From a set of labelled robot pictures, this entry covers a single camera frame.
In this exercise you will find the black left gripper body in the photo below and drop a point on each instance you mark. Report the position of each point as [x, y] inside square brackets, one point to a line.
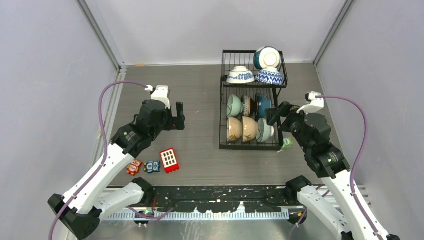
[170, 122]

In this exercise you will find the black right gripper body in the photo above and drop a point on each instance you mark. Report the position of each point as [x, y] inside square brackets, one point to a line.
[292, 123]

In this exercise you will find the beige bowl with flower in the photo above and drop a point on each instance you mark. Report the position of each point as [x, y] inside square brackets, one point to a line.
[249, 129]

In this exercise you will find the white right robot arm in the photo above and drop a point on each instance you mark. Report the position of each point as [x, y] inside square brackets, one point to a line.
[353, 220]

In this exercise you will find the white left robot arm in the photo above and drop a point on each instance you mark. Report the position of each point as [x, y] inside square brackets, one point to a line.
[82, 208]

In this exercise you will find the dark blue glazed bowl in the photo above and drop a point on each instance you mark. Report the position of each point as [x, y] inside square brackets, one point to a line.
[262, 104]

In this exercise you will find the green owl puzzle piece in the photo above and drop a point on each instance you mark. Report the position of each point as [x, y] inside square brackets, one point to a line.
[287, 143]

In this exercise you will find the pale green striped bowl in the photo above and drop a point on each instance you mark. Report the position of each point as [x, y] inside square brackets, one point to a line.
[264, 131]

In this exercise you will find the black patterned rim bowl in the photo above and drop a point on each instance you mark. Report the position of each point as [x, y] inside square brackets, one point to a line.
[248, 106]

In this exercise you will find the red white toy block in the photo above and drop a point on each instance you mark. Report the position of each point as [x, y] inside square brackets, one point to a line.
[169, 160]

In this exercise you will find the blue white zigzag bowl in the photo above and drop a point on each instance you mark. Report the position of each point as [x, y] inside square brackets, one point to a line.
[269, 75]

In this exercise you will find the light green bowl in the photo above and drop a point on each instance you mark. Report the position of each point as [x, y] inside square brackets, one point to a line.
[234, 106]

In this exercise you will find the blue owl puzzle piece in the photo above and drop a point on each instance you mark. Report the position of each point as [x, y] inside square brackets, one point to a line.
[152, 167]

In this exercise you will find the white blue floral bowl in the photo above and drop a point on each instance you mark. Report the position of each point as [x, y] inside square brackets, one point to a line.
[240, 75]

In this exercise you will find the red owl puzzle piece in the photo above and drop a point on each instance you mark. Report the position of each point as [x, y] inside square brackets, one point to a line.
[134, 167]

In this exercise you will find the teal bowl white base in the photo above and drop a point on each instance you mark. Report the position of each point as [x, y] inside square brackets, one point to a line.
[266, 56]

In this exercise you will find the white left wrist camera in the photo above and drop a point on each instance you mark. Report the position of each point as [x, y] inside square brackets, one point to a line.
[161, 93]

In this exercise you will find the black wire dish rack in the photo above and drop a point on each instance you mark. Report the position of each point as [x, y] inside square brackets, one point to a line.
[250, 84]

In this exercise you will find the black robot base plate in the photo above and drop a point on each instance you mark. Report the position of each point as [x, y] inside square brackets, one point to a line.
[221, 199]

